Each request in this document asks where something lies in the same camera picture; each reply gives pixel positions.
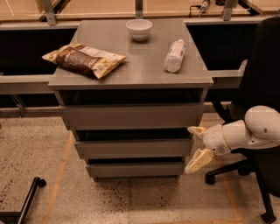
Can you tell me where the black office chair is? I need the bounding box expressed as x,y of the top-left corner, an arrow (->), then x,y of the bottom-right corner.
205,17 -> 280,224

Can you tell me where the black wheeled stand leg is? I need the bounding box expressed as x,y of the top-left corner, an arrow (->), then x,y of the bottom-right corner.
0,177 -> 46,224

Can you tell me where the grey bottom drawer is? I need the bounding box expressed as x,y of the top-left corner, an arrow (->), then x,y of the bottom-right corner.
86,162 -> 184,179

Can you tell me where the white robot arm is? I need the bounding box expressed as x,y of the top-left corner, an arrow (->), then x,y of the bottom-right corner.
185,106 -> 280,174

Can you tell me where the grey drawer cabinet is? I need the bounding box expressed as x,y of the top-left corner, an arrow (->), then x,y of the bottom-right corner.
49,20 -> 213,166

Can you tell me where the grey drawer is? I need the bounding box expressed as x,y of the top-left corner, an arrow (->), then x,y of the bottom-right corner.
62,103 -> 204,130
86,162 -> 184,179
75,138 -> 193,159

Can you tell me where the grey top drawer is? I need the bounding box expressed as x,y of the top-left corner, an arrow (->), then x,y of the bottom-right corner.
62,103 -> 204,130

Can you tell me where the black cable with plug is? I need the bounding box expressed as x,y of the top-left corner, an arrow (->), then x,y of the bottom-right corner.
188,0 -> 212,18

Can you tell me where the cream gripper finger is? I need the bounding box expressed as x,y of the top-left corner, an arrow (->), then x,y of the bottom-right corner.
185,149 -> 214,174
187,126 -> 207,139

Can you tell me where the grey metal frame rail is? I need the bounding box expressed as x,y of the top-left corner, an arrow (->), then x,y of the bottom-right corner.
0,15 -> 272,95

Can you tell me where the clear plastic bottle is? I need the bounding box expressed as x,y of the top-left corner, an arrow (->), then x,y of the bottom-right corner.
164,39 -> 186,73

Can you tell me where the white ceramic bowl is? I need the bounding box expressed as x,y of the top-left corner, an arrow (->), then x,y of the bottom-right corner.
126,19 -> 153,41

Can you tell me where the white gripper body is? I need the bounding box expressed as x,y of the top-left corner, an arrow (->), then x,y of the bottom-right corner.
202,124 -> 230,156

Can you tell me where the grey middle drawer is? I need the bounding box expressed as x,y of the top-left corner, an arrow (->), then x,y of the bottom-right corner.
75,138 -> 193,159

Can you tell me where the brown yellow snack bag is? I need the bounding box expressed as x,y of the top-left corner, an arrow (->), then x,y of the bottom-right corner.
42,43 -> 126,79

